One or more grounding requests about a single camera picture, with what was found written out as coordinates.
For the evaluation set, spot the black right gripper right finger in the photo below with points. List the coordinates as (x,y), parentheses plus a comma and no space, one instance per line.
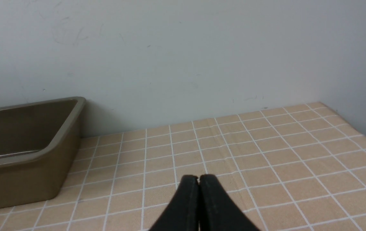
(217,210)

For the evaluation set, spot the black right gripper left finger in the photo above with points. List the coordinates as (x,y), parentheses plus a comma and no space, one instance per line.
(181,213)

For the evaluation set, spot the beige checkered tablecloth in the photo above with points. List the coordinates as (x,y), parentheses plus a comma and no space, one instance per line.
(301,167)

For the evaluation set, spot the olive green plastic bin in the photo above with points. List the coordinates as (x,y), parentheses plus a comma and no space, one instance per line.
(38,144)

